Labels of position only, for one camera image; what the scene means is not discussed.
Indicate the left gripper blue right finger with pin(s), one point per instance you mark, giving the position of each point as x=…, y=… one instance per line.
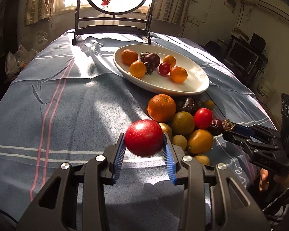
x=172, y=157

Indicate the checkered curtain left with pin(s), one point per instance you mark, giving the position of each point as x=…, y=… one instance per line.
x=36, y=10

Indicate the greenish yellow citrus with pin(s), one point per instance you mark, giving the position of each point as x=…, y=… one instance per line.
x=182, y=123

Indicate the small orange mandarin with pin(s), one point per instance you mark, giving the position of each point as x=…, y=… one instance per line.
x=129, y=56

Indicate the red apple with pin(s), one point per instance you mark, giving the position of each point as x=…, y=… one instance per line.
x=144, y=138

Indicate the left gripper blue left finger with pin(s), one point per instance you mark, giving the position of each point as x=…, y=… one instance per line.
x=115, y=156

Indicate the white plastic bag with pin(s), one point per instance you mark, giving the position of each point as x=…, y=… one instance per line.
x=16, y=62

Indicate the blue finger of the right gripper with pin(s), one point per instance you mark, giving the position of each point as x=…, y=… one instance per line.
x=243, y=129
x=237, y=137

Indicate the dark wrinkled passion fruit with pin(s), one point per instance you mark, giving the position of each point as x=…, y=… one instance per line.
x=187, y=105

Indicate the round painted screen on stand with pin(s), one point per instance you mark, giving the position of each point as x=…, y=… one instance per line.
x=114, y=19

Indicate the old crt television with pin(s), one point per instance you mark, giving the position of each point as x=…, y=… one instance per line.
x=246, y=55

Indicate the person's right hand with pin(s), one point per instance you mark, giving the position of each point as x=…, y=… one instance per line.
x=282, y=182

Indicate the red cherry tomato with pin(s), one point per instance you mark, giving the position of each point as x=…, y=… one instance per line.
x=203, y=118

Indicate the checkered curtain right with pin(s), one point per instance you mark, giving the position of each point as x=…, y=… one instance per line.
x=171, y=11

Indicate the large orange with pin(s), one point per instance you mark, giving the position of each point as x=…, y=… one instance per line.
x=161, y=108

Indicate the blue striped tablecloth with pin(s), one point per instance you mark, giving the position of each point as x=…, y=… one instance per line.
x=67, y=105

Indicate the checkered curtain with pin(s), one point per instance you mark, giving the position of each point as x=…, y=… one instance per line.
x=36, y=10
x=171, y=11

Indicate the white ceramic plate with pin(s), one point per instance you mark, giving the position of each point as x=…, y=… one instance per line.
x=162, y=70

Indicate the white plastic bucket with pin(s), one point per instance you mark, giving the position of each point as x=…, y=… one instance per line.
x=264, y=91

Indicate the brown dried date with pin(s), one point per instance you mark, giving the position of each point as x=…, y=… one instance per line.
x=228, y=125

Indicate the yellow orange citrus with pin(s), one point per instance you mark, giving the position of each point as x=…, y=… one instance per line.
x=200, y=141

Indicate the wall air conditioner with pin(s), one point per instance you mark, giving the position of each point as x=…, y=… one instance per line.
x=277, y=7

